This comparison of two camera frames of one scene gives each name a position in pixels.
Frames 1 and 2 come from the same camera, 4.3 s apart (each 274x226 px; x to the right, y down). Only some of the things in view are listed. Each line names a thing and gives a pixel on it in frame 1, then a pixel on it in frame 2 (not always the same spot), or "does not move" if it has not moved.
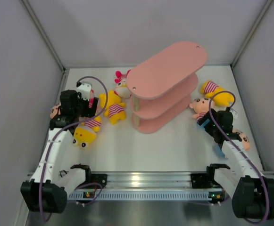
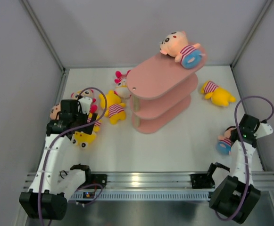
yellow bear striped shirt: x=210 y=89 does not move
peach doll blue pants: x=200 y=106 to x=176 y=44
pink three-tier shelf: x=160 y=87 does not move
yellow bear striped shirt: x=114 y=109 does not move
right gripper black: x=207 y=126 to x=234 y=129
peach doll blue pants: x=55 y=110 does not move
